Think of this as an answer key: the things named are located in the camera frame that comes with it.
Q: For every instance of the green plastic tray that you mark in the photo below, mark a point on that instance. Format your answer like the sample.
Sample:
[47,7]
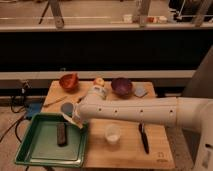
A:
[39,145]

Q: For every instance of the wooden cutting board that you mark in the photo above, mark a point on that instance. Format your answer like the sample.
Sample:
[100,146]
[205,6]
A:
[129,152]

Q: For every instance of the purple bowl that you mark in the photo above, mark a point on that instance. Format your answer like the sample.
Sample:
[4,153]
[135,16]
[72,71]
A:
[121,86]

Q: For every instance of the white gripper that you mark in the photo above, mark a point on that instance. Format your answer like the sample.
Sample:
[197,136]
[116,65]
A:
[77,121]

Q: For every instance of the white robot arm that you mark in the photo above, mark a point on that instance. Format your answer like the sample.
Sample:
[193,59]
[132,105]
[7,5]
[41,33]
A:
[195,114]

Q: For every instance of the white cup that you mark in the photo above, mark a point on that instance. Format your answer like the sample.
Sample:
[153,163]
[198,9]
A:
[112,134]

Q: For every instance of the dark rectangular block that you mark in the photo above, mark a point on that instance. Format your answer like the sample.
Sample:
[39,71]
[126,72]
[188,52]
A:
[61,134]

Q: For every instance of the orange bowl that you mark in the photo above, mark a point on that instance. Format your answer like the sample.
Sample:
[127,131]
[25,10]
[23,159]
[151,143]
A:
[69,81]

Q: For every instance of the blue box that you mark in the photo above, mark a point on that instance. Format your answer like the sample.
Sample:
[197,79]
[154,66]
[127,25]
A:
[33,109]

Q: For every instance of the wooden spoon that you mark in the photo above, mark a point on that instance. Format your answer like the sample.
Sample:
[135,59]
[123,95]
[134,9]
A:
[54,102]

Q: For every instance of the yellow banana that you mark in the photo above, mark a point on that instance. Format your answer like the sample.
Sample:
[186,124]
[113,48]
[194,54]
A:
[69,119]

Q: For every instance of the red yellow apple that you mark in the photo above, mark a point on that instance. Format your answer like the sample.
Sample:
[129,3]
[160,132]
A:
[99,81]

